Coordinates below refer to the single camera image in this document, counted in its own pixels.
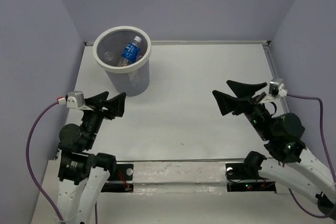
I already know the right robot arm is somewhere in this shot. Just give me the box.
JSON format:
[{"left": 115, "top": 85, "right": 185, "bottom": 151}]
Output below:
[{"left": 212, "top": 79, "right": 335, "bottom": 220}]

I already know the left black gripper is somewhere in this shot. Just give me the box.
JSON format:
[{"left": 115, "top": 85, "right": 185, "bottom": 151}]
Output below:
[{"left": 79, "top": 90, "right": 127, "bottom": 147}]

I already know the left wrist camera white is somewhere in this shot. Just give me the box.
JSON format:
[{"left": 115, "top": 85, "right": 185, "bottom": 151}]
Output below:
[{"left": 57, "top": 91, "right": 92, "bottom": 111}]

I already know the blue label clear bottle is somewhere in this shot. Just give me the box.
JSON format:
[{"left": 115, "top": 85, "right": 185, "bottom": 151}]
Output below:
[{"left": 117, "top": 36, "right": 142, "bottom": 67}]

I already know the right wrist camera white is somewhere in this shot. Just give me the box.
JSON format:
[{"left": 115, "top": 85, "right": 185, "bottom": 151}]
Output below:
[{"left": 259, "top": 78, "right": 288, "bottom": 103}]

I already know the grey bin with white rim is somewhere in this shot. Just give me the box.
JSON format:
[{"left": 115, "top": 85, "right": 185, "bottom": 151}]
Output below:
[{"left": 93, "top": 26, "right": 152, "bottom": 97}]

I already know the clear bottle blue cap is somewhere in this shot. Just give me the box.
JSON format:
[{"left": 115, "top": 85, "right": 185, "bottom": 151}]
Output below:
[{"left": 104, "top": 51, "right": 115, "bottom": 62}]

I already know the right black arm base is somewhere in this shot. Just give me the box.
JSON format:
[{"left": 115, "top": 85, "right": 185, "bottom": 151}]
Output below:
[{"left": 225, "top": 163, "right": 277, "bottom": 193}]

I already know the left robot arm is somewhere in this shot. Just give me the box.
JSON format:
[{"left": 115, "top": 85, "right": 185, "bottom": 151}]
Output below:
[{"left": 57, "top": 91, "right": 129, "bottom": 223}]

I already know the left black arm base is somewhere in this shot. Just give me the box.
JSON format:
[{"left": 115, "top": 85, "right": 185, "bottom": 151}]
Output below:
[{"left": 101, "top": 163, "right": 134, "bottom": 193}]

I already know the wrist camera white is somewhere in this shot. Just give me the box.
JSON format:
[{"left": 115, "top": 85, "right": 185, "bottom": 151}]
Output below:
[
  {"left": 57, "top": 91, "right": 92, "bottom": 111},
  {"left": 259, "top": 78, "right": 288, "bottom": 103}
]

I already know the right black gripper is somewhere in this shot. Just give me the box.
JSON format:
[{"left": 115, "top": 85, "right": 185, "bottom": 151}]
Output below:
[{"left": 208, "top": 79, "right": 271, "bottom": 139}]

